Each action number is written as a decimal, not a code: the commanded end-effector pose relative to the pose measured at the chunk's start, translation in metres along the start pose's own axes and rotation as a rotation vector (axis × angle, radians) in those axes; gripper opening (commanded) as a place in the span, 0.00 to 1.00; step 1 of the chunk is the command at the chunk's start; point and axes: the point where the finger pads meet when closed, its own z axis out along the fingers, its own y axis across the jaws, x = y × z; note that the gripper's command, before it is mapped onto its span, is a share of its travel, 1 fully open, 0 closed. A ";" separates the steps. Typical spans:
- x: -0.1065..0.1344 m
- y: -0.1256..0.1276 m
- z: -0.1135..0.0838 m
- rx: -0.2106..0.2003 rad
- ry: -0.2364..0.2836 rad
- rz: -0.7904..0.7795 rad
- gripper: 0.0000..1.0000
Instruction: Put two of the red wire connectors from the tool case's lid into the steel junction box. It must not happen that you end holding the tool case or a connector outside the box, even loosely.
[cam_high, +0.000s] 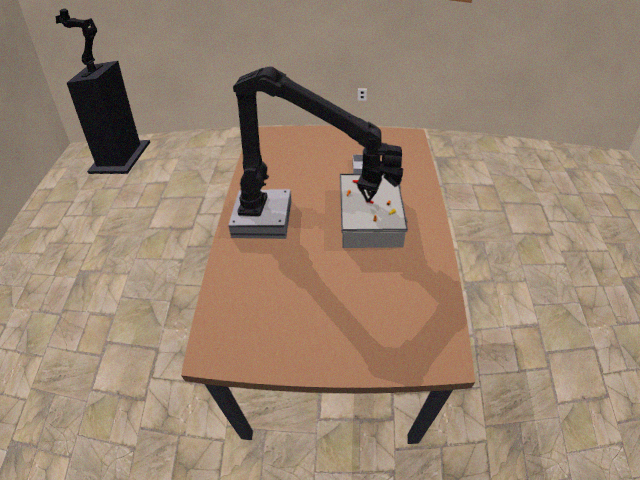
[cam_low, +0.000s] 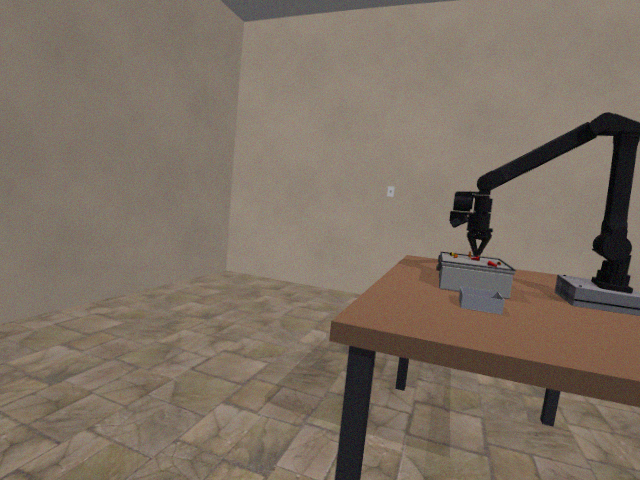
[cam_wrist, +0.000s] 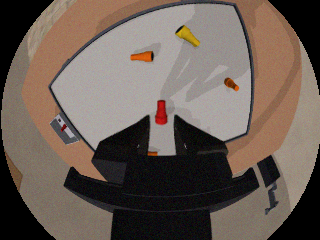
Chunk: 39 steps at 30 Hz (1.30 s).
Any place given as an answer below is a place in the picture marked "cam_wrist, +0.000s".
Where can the yellow wire connector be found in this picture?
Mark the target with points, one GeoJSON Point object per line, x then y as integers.
{"type": "Point", "coordinates": [184, 32]}

